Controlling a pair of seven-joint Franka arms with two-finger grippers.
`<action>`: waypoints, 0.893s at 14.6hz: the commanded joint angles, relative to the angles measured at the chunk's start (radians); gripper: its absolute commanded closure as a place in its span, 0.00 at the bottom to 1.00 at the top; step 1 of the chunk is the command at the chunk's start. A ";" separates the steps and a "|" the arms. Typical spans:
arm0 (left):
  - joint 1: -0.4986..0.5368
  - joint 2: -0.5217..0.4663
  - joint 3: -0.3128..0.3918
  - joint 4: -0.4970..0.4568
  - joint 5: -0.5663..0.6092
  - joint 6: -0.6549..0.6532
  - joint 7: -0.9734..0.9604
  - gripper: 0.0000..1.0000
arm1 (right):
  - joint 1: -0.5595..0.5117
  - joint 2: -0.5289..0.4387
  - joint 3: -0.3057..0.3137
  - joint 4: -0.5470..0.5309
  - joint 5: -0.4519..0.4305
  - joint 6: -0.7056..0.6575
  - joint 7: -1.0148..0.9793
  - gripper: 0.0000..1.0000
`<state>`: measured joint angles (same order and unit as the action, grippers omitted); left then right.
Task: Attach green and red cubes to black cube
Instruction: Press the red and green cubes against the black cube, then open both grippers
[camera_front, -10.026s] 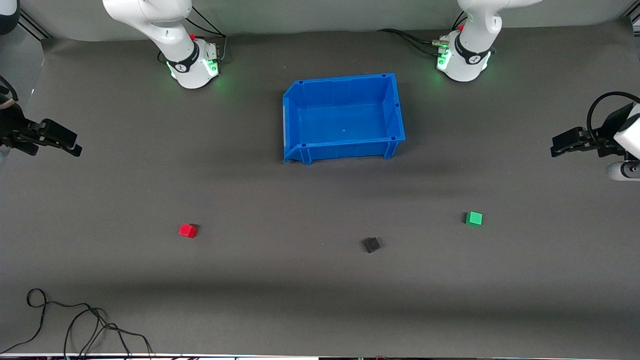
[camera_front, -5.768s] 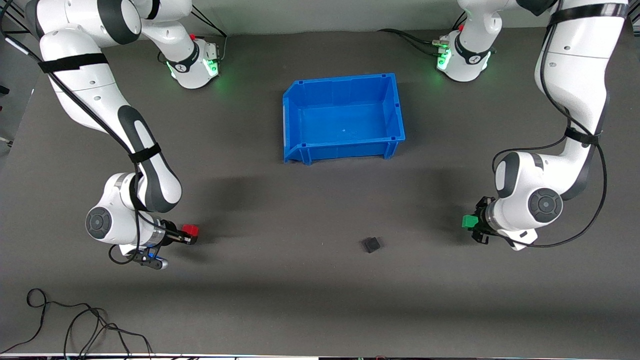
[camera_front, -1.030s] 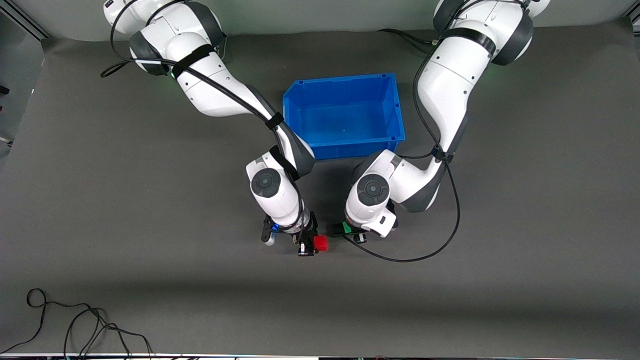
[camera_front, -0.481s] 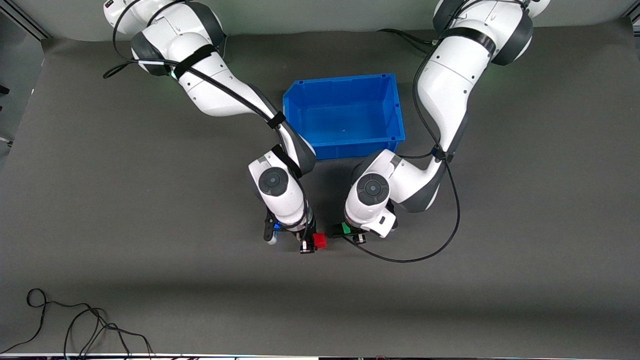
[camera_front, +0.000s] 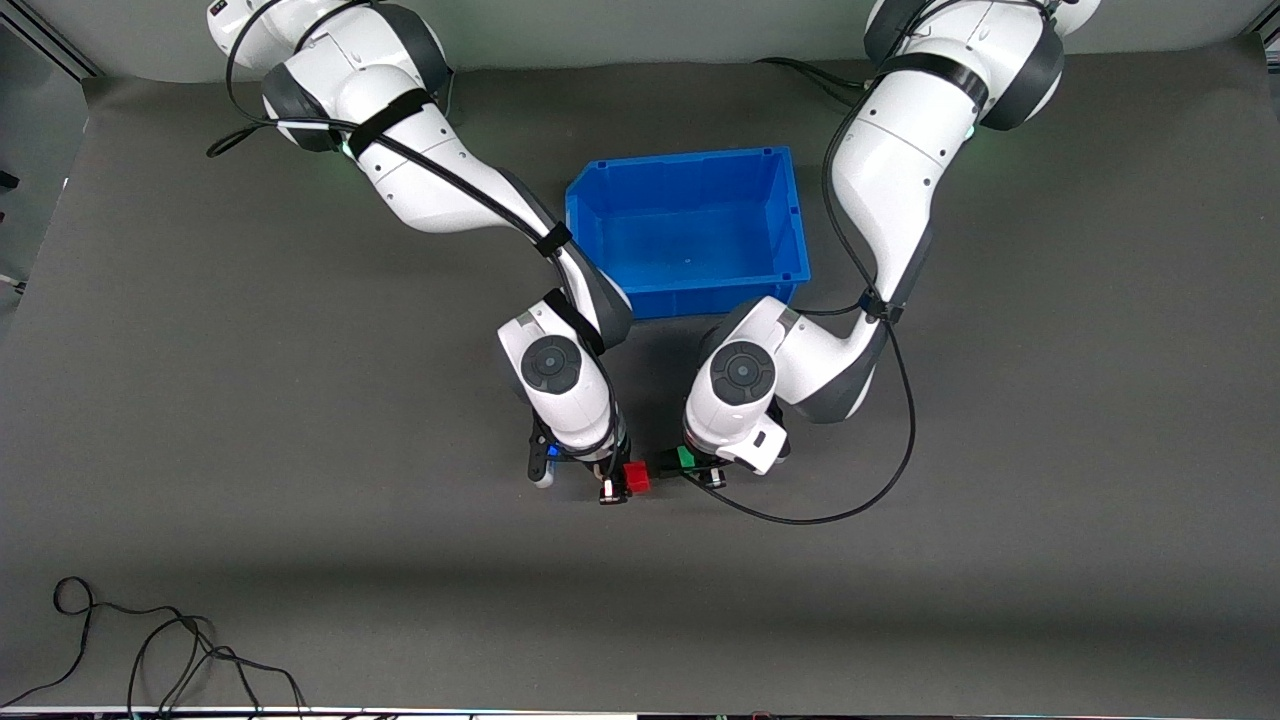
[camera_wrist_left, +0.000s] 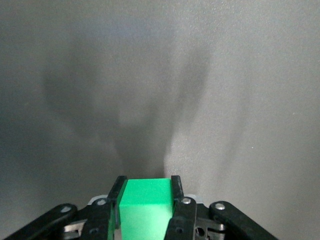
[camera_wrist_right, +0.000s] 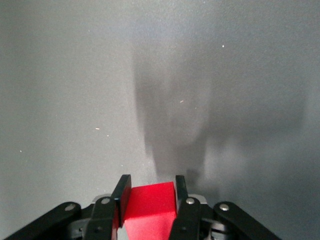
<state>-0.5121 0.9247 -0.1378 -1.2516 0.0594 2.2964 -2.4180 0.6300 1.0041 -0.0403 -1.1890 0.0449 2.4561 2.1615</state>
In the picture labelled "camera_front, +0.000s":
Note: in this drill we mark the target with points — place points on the blue plastic storage bin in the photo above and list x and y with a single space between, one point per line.
700 225

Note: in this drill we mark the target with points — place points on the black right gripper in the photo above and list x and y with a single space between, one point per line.
597 470

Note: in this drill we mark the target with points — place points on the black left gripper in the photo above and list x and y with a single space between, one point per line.
703 470

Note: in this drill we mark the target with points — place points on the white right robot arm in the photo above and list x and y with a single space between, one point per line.
450 190

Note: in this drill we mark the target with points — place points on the small green cube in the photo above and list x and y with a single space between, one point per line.
686 457

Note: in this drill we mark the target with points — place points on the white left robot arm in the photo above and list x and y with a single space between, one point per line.
900 180

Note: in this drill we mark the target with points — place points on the small red cube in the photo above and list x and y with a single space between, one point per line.
637 477

